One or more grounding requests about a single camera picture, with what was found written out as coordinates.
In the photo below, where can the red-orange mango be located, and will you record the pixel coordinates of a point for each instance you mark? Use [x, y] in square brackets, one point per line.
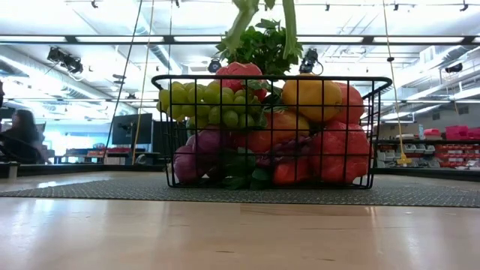
[285, 125]

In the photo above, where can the green grape bunch with leaf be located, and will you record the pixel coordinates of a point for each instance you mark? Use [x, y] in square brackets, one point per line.
[195, 101]

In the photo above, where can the yellow lemon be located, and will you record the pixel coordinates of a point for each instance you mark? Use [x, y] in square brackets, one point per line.
[311, 97]

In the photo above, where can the orange bell pepper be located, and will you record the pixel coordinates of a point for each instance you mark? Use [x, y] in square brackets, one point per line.
[337, 157]

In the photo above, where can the orange fruit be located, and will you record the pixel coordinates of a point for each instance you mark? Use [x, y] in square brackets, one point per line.
[354, 103]

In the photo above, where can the orange carrot with green top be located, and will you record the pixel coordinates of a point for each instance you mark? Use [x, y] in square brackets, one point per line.
[288, 172]

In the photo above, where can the green potted plant, black pot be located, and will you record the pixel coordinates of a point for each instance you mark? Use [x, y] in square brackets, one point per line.
[262, 48]

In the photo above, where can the black monitor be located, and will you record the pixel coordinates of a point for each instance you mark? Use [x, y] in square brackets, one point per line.
[144, 127]

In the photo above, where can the grey woven placemat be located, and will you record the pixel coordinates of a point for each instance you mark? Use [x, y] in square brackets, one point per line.
[112, 191]

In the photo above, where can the background work table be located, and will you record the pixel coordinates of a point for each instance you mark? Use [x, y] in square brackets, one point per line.
[93, 153]

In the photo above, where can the storage shelf with small bins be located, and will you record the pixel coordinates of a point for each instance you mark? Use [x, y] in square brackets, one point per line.
[390, 155]

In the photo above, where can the blue bottle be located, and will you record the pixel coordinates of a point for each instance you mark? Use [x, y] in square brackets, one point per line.
[421, 132]

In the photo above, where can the small red plastic bin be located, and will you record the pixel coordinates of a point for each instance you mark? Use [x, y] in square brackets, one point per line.
[431, 132]

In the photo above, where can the person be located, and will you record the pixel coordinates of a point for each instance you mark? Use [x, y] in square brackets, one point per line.
[24, 127]

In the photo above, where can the large red plastic bin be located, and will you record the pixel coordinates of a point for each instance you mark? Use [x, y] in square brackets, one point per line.
[456, 133]

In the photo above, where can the round black ceiling camera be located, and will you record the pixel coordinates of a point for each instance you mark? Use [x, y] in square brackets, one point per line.
[214, 66]

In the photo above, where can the black metal rig frame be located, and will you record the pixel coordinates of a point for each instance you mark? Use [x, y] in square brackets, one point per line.
[93, 169]

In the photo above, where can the black double ceiling camera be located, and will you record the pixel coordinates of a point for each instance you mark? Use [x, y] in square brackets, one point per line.
[63, 60]

